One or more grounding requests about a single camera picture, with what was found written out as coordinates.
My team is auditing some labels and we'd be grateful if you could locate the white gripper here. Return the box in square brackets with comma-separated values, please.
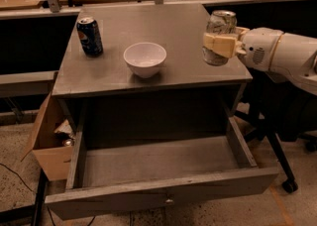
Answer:
[203, 27, 283, 71]

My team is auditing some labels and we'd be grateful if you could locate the green 7up soda can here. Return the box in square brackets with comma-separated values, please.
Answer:
[202, 10, 237, 66]

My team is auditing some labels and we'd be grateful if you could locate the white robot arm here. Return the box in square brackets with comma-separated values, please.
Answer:
[203, 27, 317, 95]

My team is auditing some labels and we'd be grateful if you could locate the grey cabinet with top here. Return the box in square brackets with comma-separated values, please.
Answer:
[53, 4, 251, 142]

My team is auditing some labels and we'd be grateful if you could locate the blue Pepsi can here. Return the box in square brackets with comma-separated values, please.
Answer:
[76, 17, 103, 56]

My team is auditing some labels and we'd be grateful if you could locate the metal drawer knob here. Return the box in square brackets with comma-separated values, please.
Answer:
[164, 197, 174, 205]

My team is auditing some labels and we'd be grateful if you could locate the open grey top drawer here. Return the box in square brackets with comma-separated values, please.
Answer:
[46, 118, 278, 220]

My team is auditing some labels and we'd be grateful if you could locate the can inside cardboard box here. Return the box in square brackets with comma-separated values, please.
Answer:
[62, 138, 74, 147]

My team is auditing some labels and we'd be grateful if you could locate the black office chair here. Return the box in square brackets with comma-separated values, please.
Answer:
[235, 68, 317, 193]

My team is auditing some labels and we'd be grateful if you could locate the white ceramic bowl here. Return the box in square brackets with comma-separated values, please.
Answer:
[123, 42, 166, 78]

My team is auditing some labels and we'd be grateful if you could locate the cardboard box on floor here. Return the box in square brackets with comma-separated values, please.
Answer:
[21, 70, 75, 182]

